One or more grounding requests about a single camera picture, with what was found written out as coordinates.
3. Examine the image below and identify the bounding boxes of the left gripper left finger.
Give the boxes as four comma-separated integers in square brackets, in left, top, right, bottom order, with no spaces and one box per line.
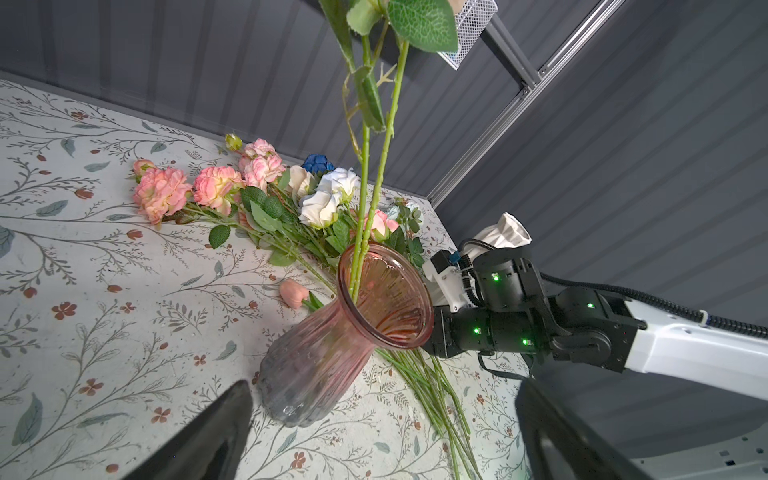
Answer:
[127,380,253,480]

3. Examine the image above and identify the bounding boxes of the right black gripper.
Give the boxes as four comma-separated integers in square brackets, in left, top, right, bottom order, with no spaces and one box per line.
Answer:
[422,246,570,362]

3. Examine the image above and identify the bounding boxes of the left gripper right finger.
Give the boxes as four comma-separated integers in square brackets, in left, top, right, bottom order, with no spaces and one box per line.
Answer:
[515,379,649,479]

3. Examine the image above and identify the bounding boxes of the white rose stem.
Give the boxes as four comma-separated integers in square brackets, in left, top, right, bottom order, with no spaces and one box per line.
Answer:
[319,0,458,300]

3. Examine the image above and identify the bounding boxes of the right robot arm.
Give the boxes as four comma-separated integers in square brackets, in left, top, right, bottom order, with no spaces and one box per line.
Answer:
[423,242,767,400]

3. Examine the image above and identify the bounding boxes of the white ribbed ceramic vase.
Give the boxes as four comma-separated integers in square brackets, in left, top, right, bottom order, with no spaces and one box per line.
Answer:
[474,212,532,249]

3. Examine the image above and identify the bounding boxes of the pink glass vase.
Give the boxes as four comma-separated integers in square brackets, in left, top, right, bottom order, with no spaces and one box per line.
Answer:
[257,244,434,427]

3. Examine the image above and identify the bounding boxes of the bunch of artificial flowers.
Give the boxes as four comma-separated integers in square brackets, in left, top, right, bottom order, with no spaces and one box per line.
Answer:
[133,134,480,479]

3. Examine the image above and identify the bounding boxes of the floral table mat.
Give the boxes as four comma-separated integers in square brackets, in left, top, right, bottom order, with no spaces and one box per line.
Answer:
[1,80,531,479]

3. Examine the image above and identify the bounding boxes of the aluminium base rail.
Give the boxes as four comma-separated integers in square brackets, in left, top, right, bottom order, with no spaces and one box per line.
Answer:
[627,422,767,479]

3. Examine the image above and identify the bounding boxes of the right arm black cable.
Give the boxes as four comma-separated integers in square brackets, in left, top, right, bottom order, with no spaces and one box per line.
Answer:
[539,271,768,340]

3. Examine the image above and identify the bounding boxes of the white wire basket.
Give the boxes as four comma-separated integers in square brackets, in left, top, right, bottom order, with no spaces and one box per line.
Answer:
[439,0,498,70]

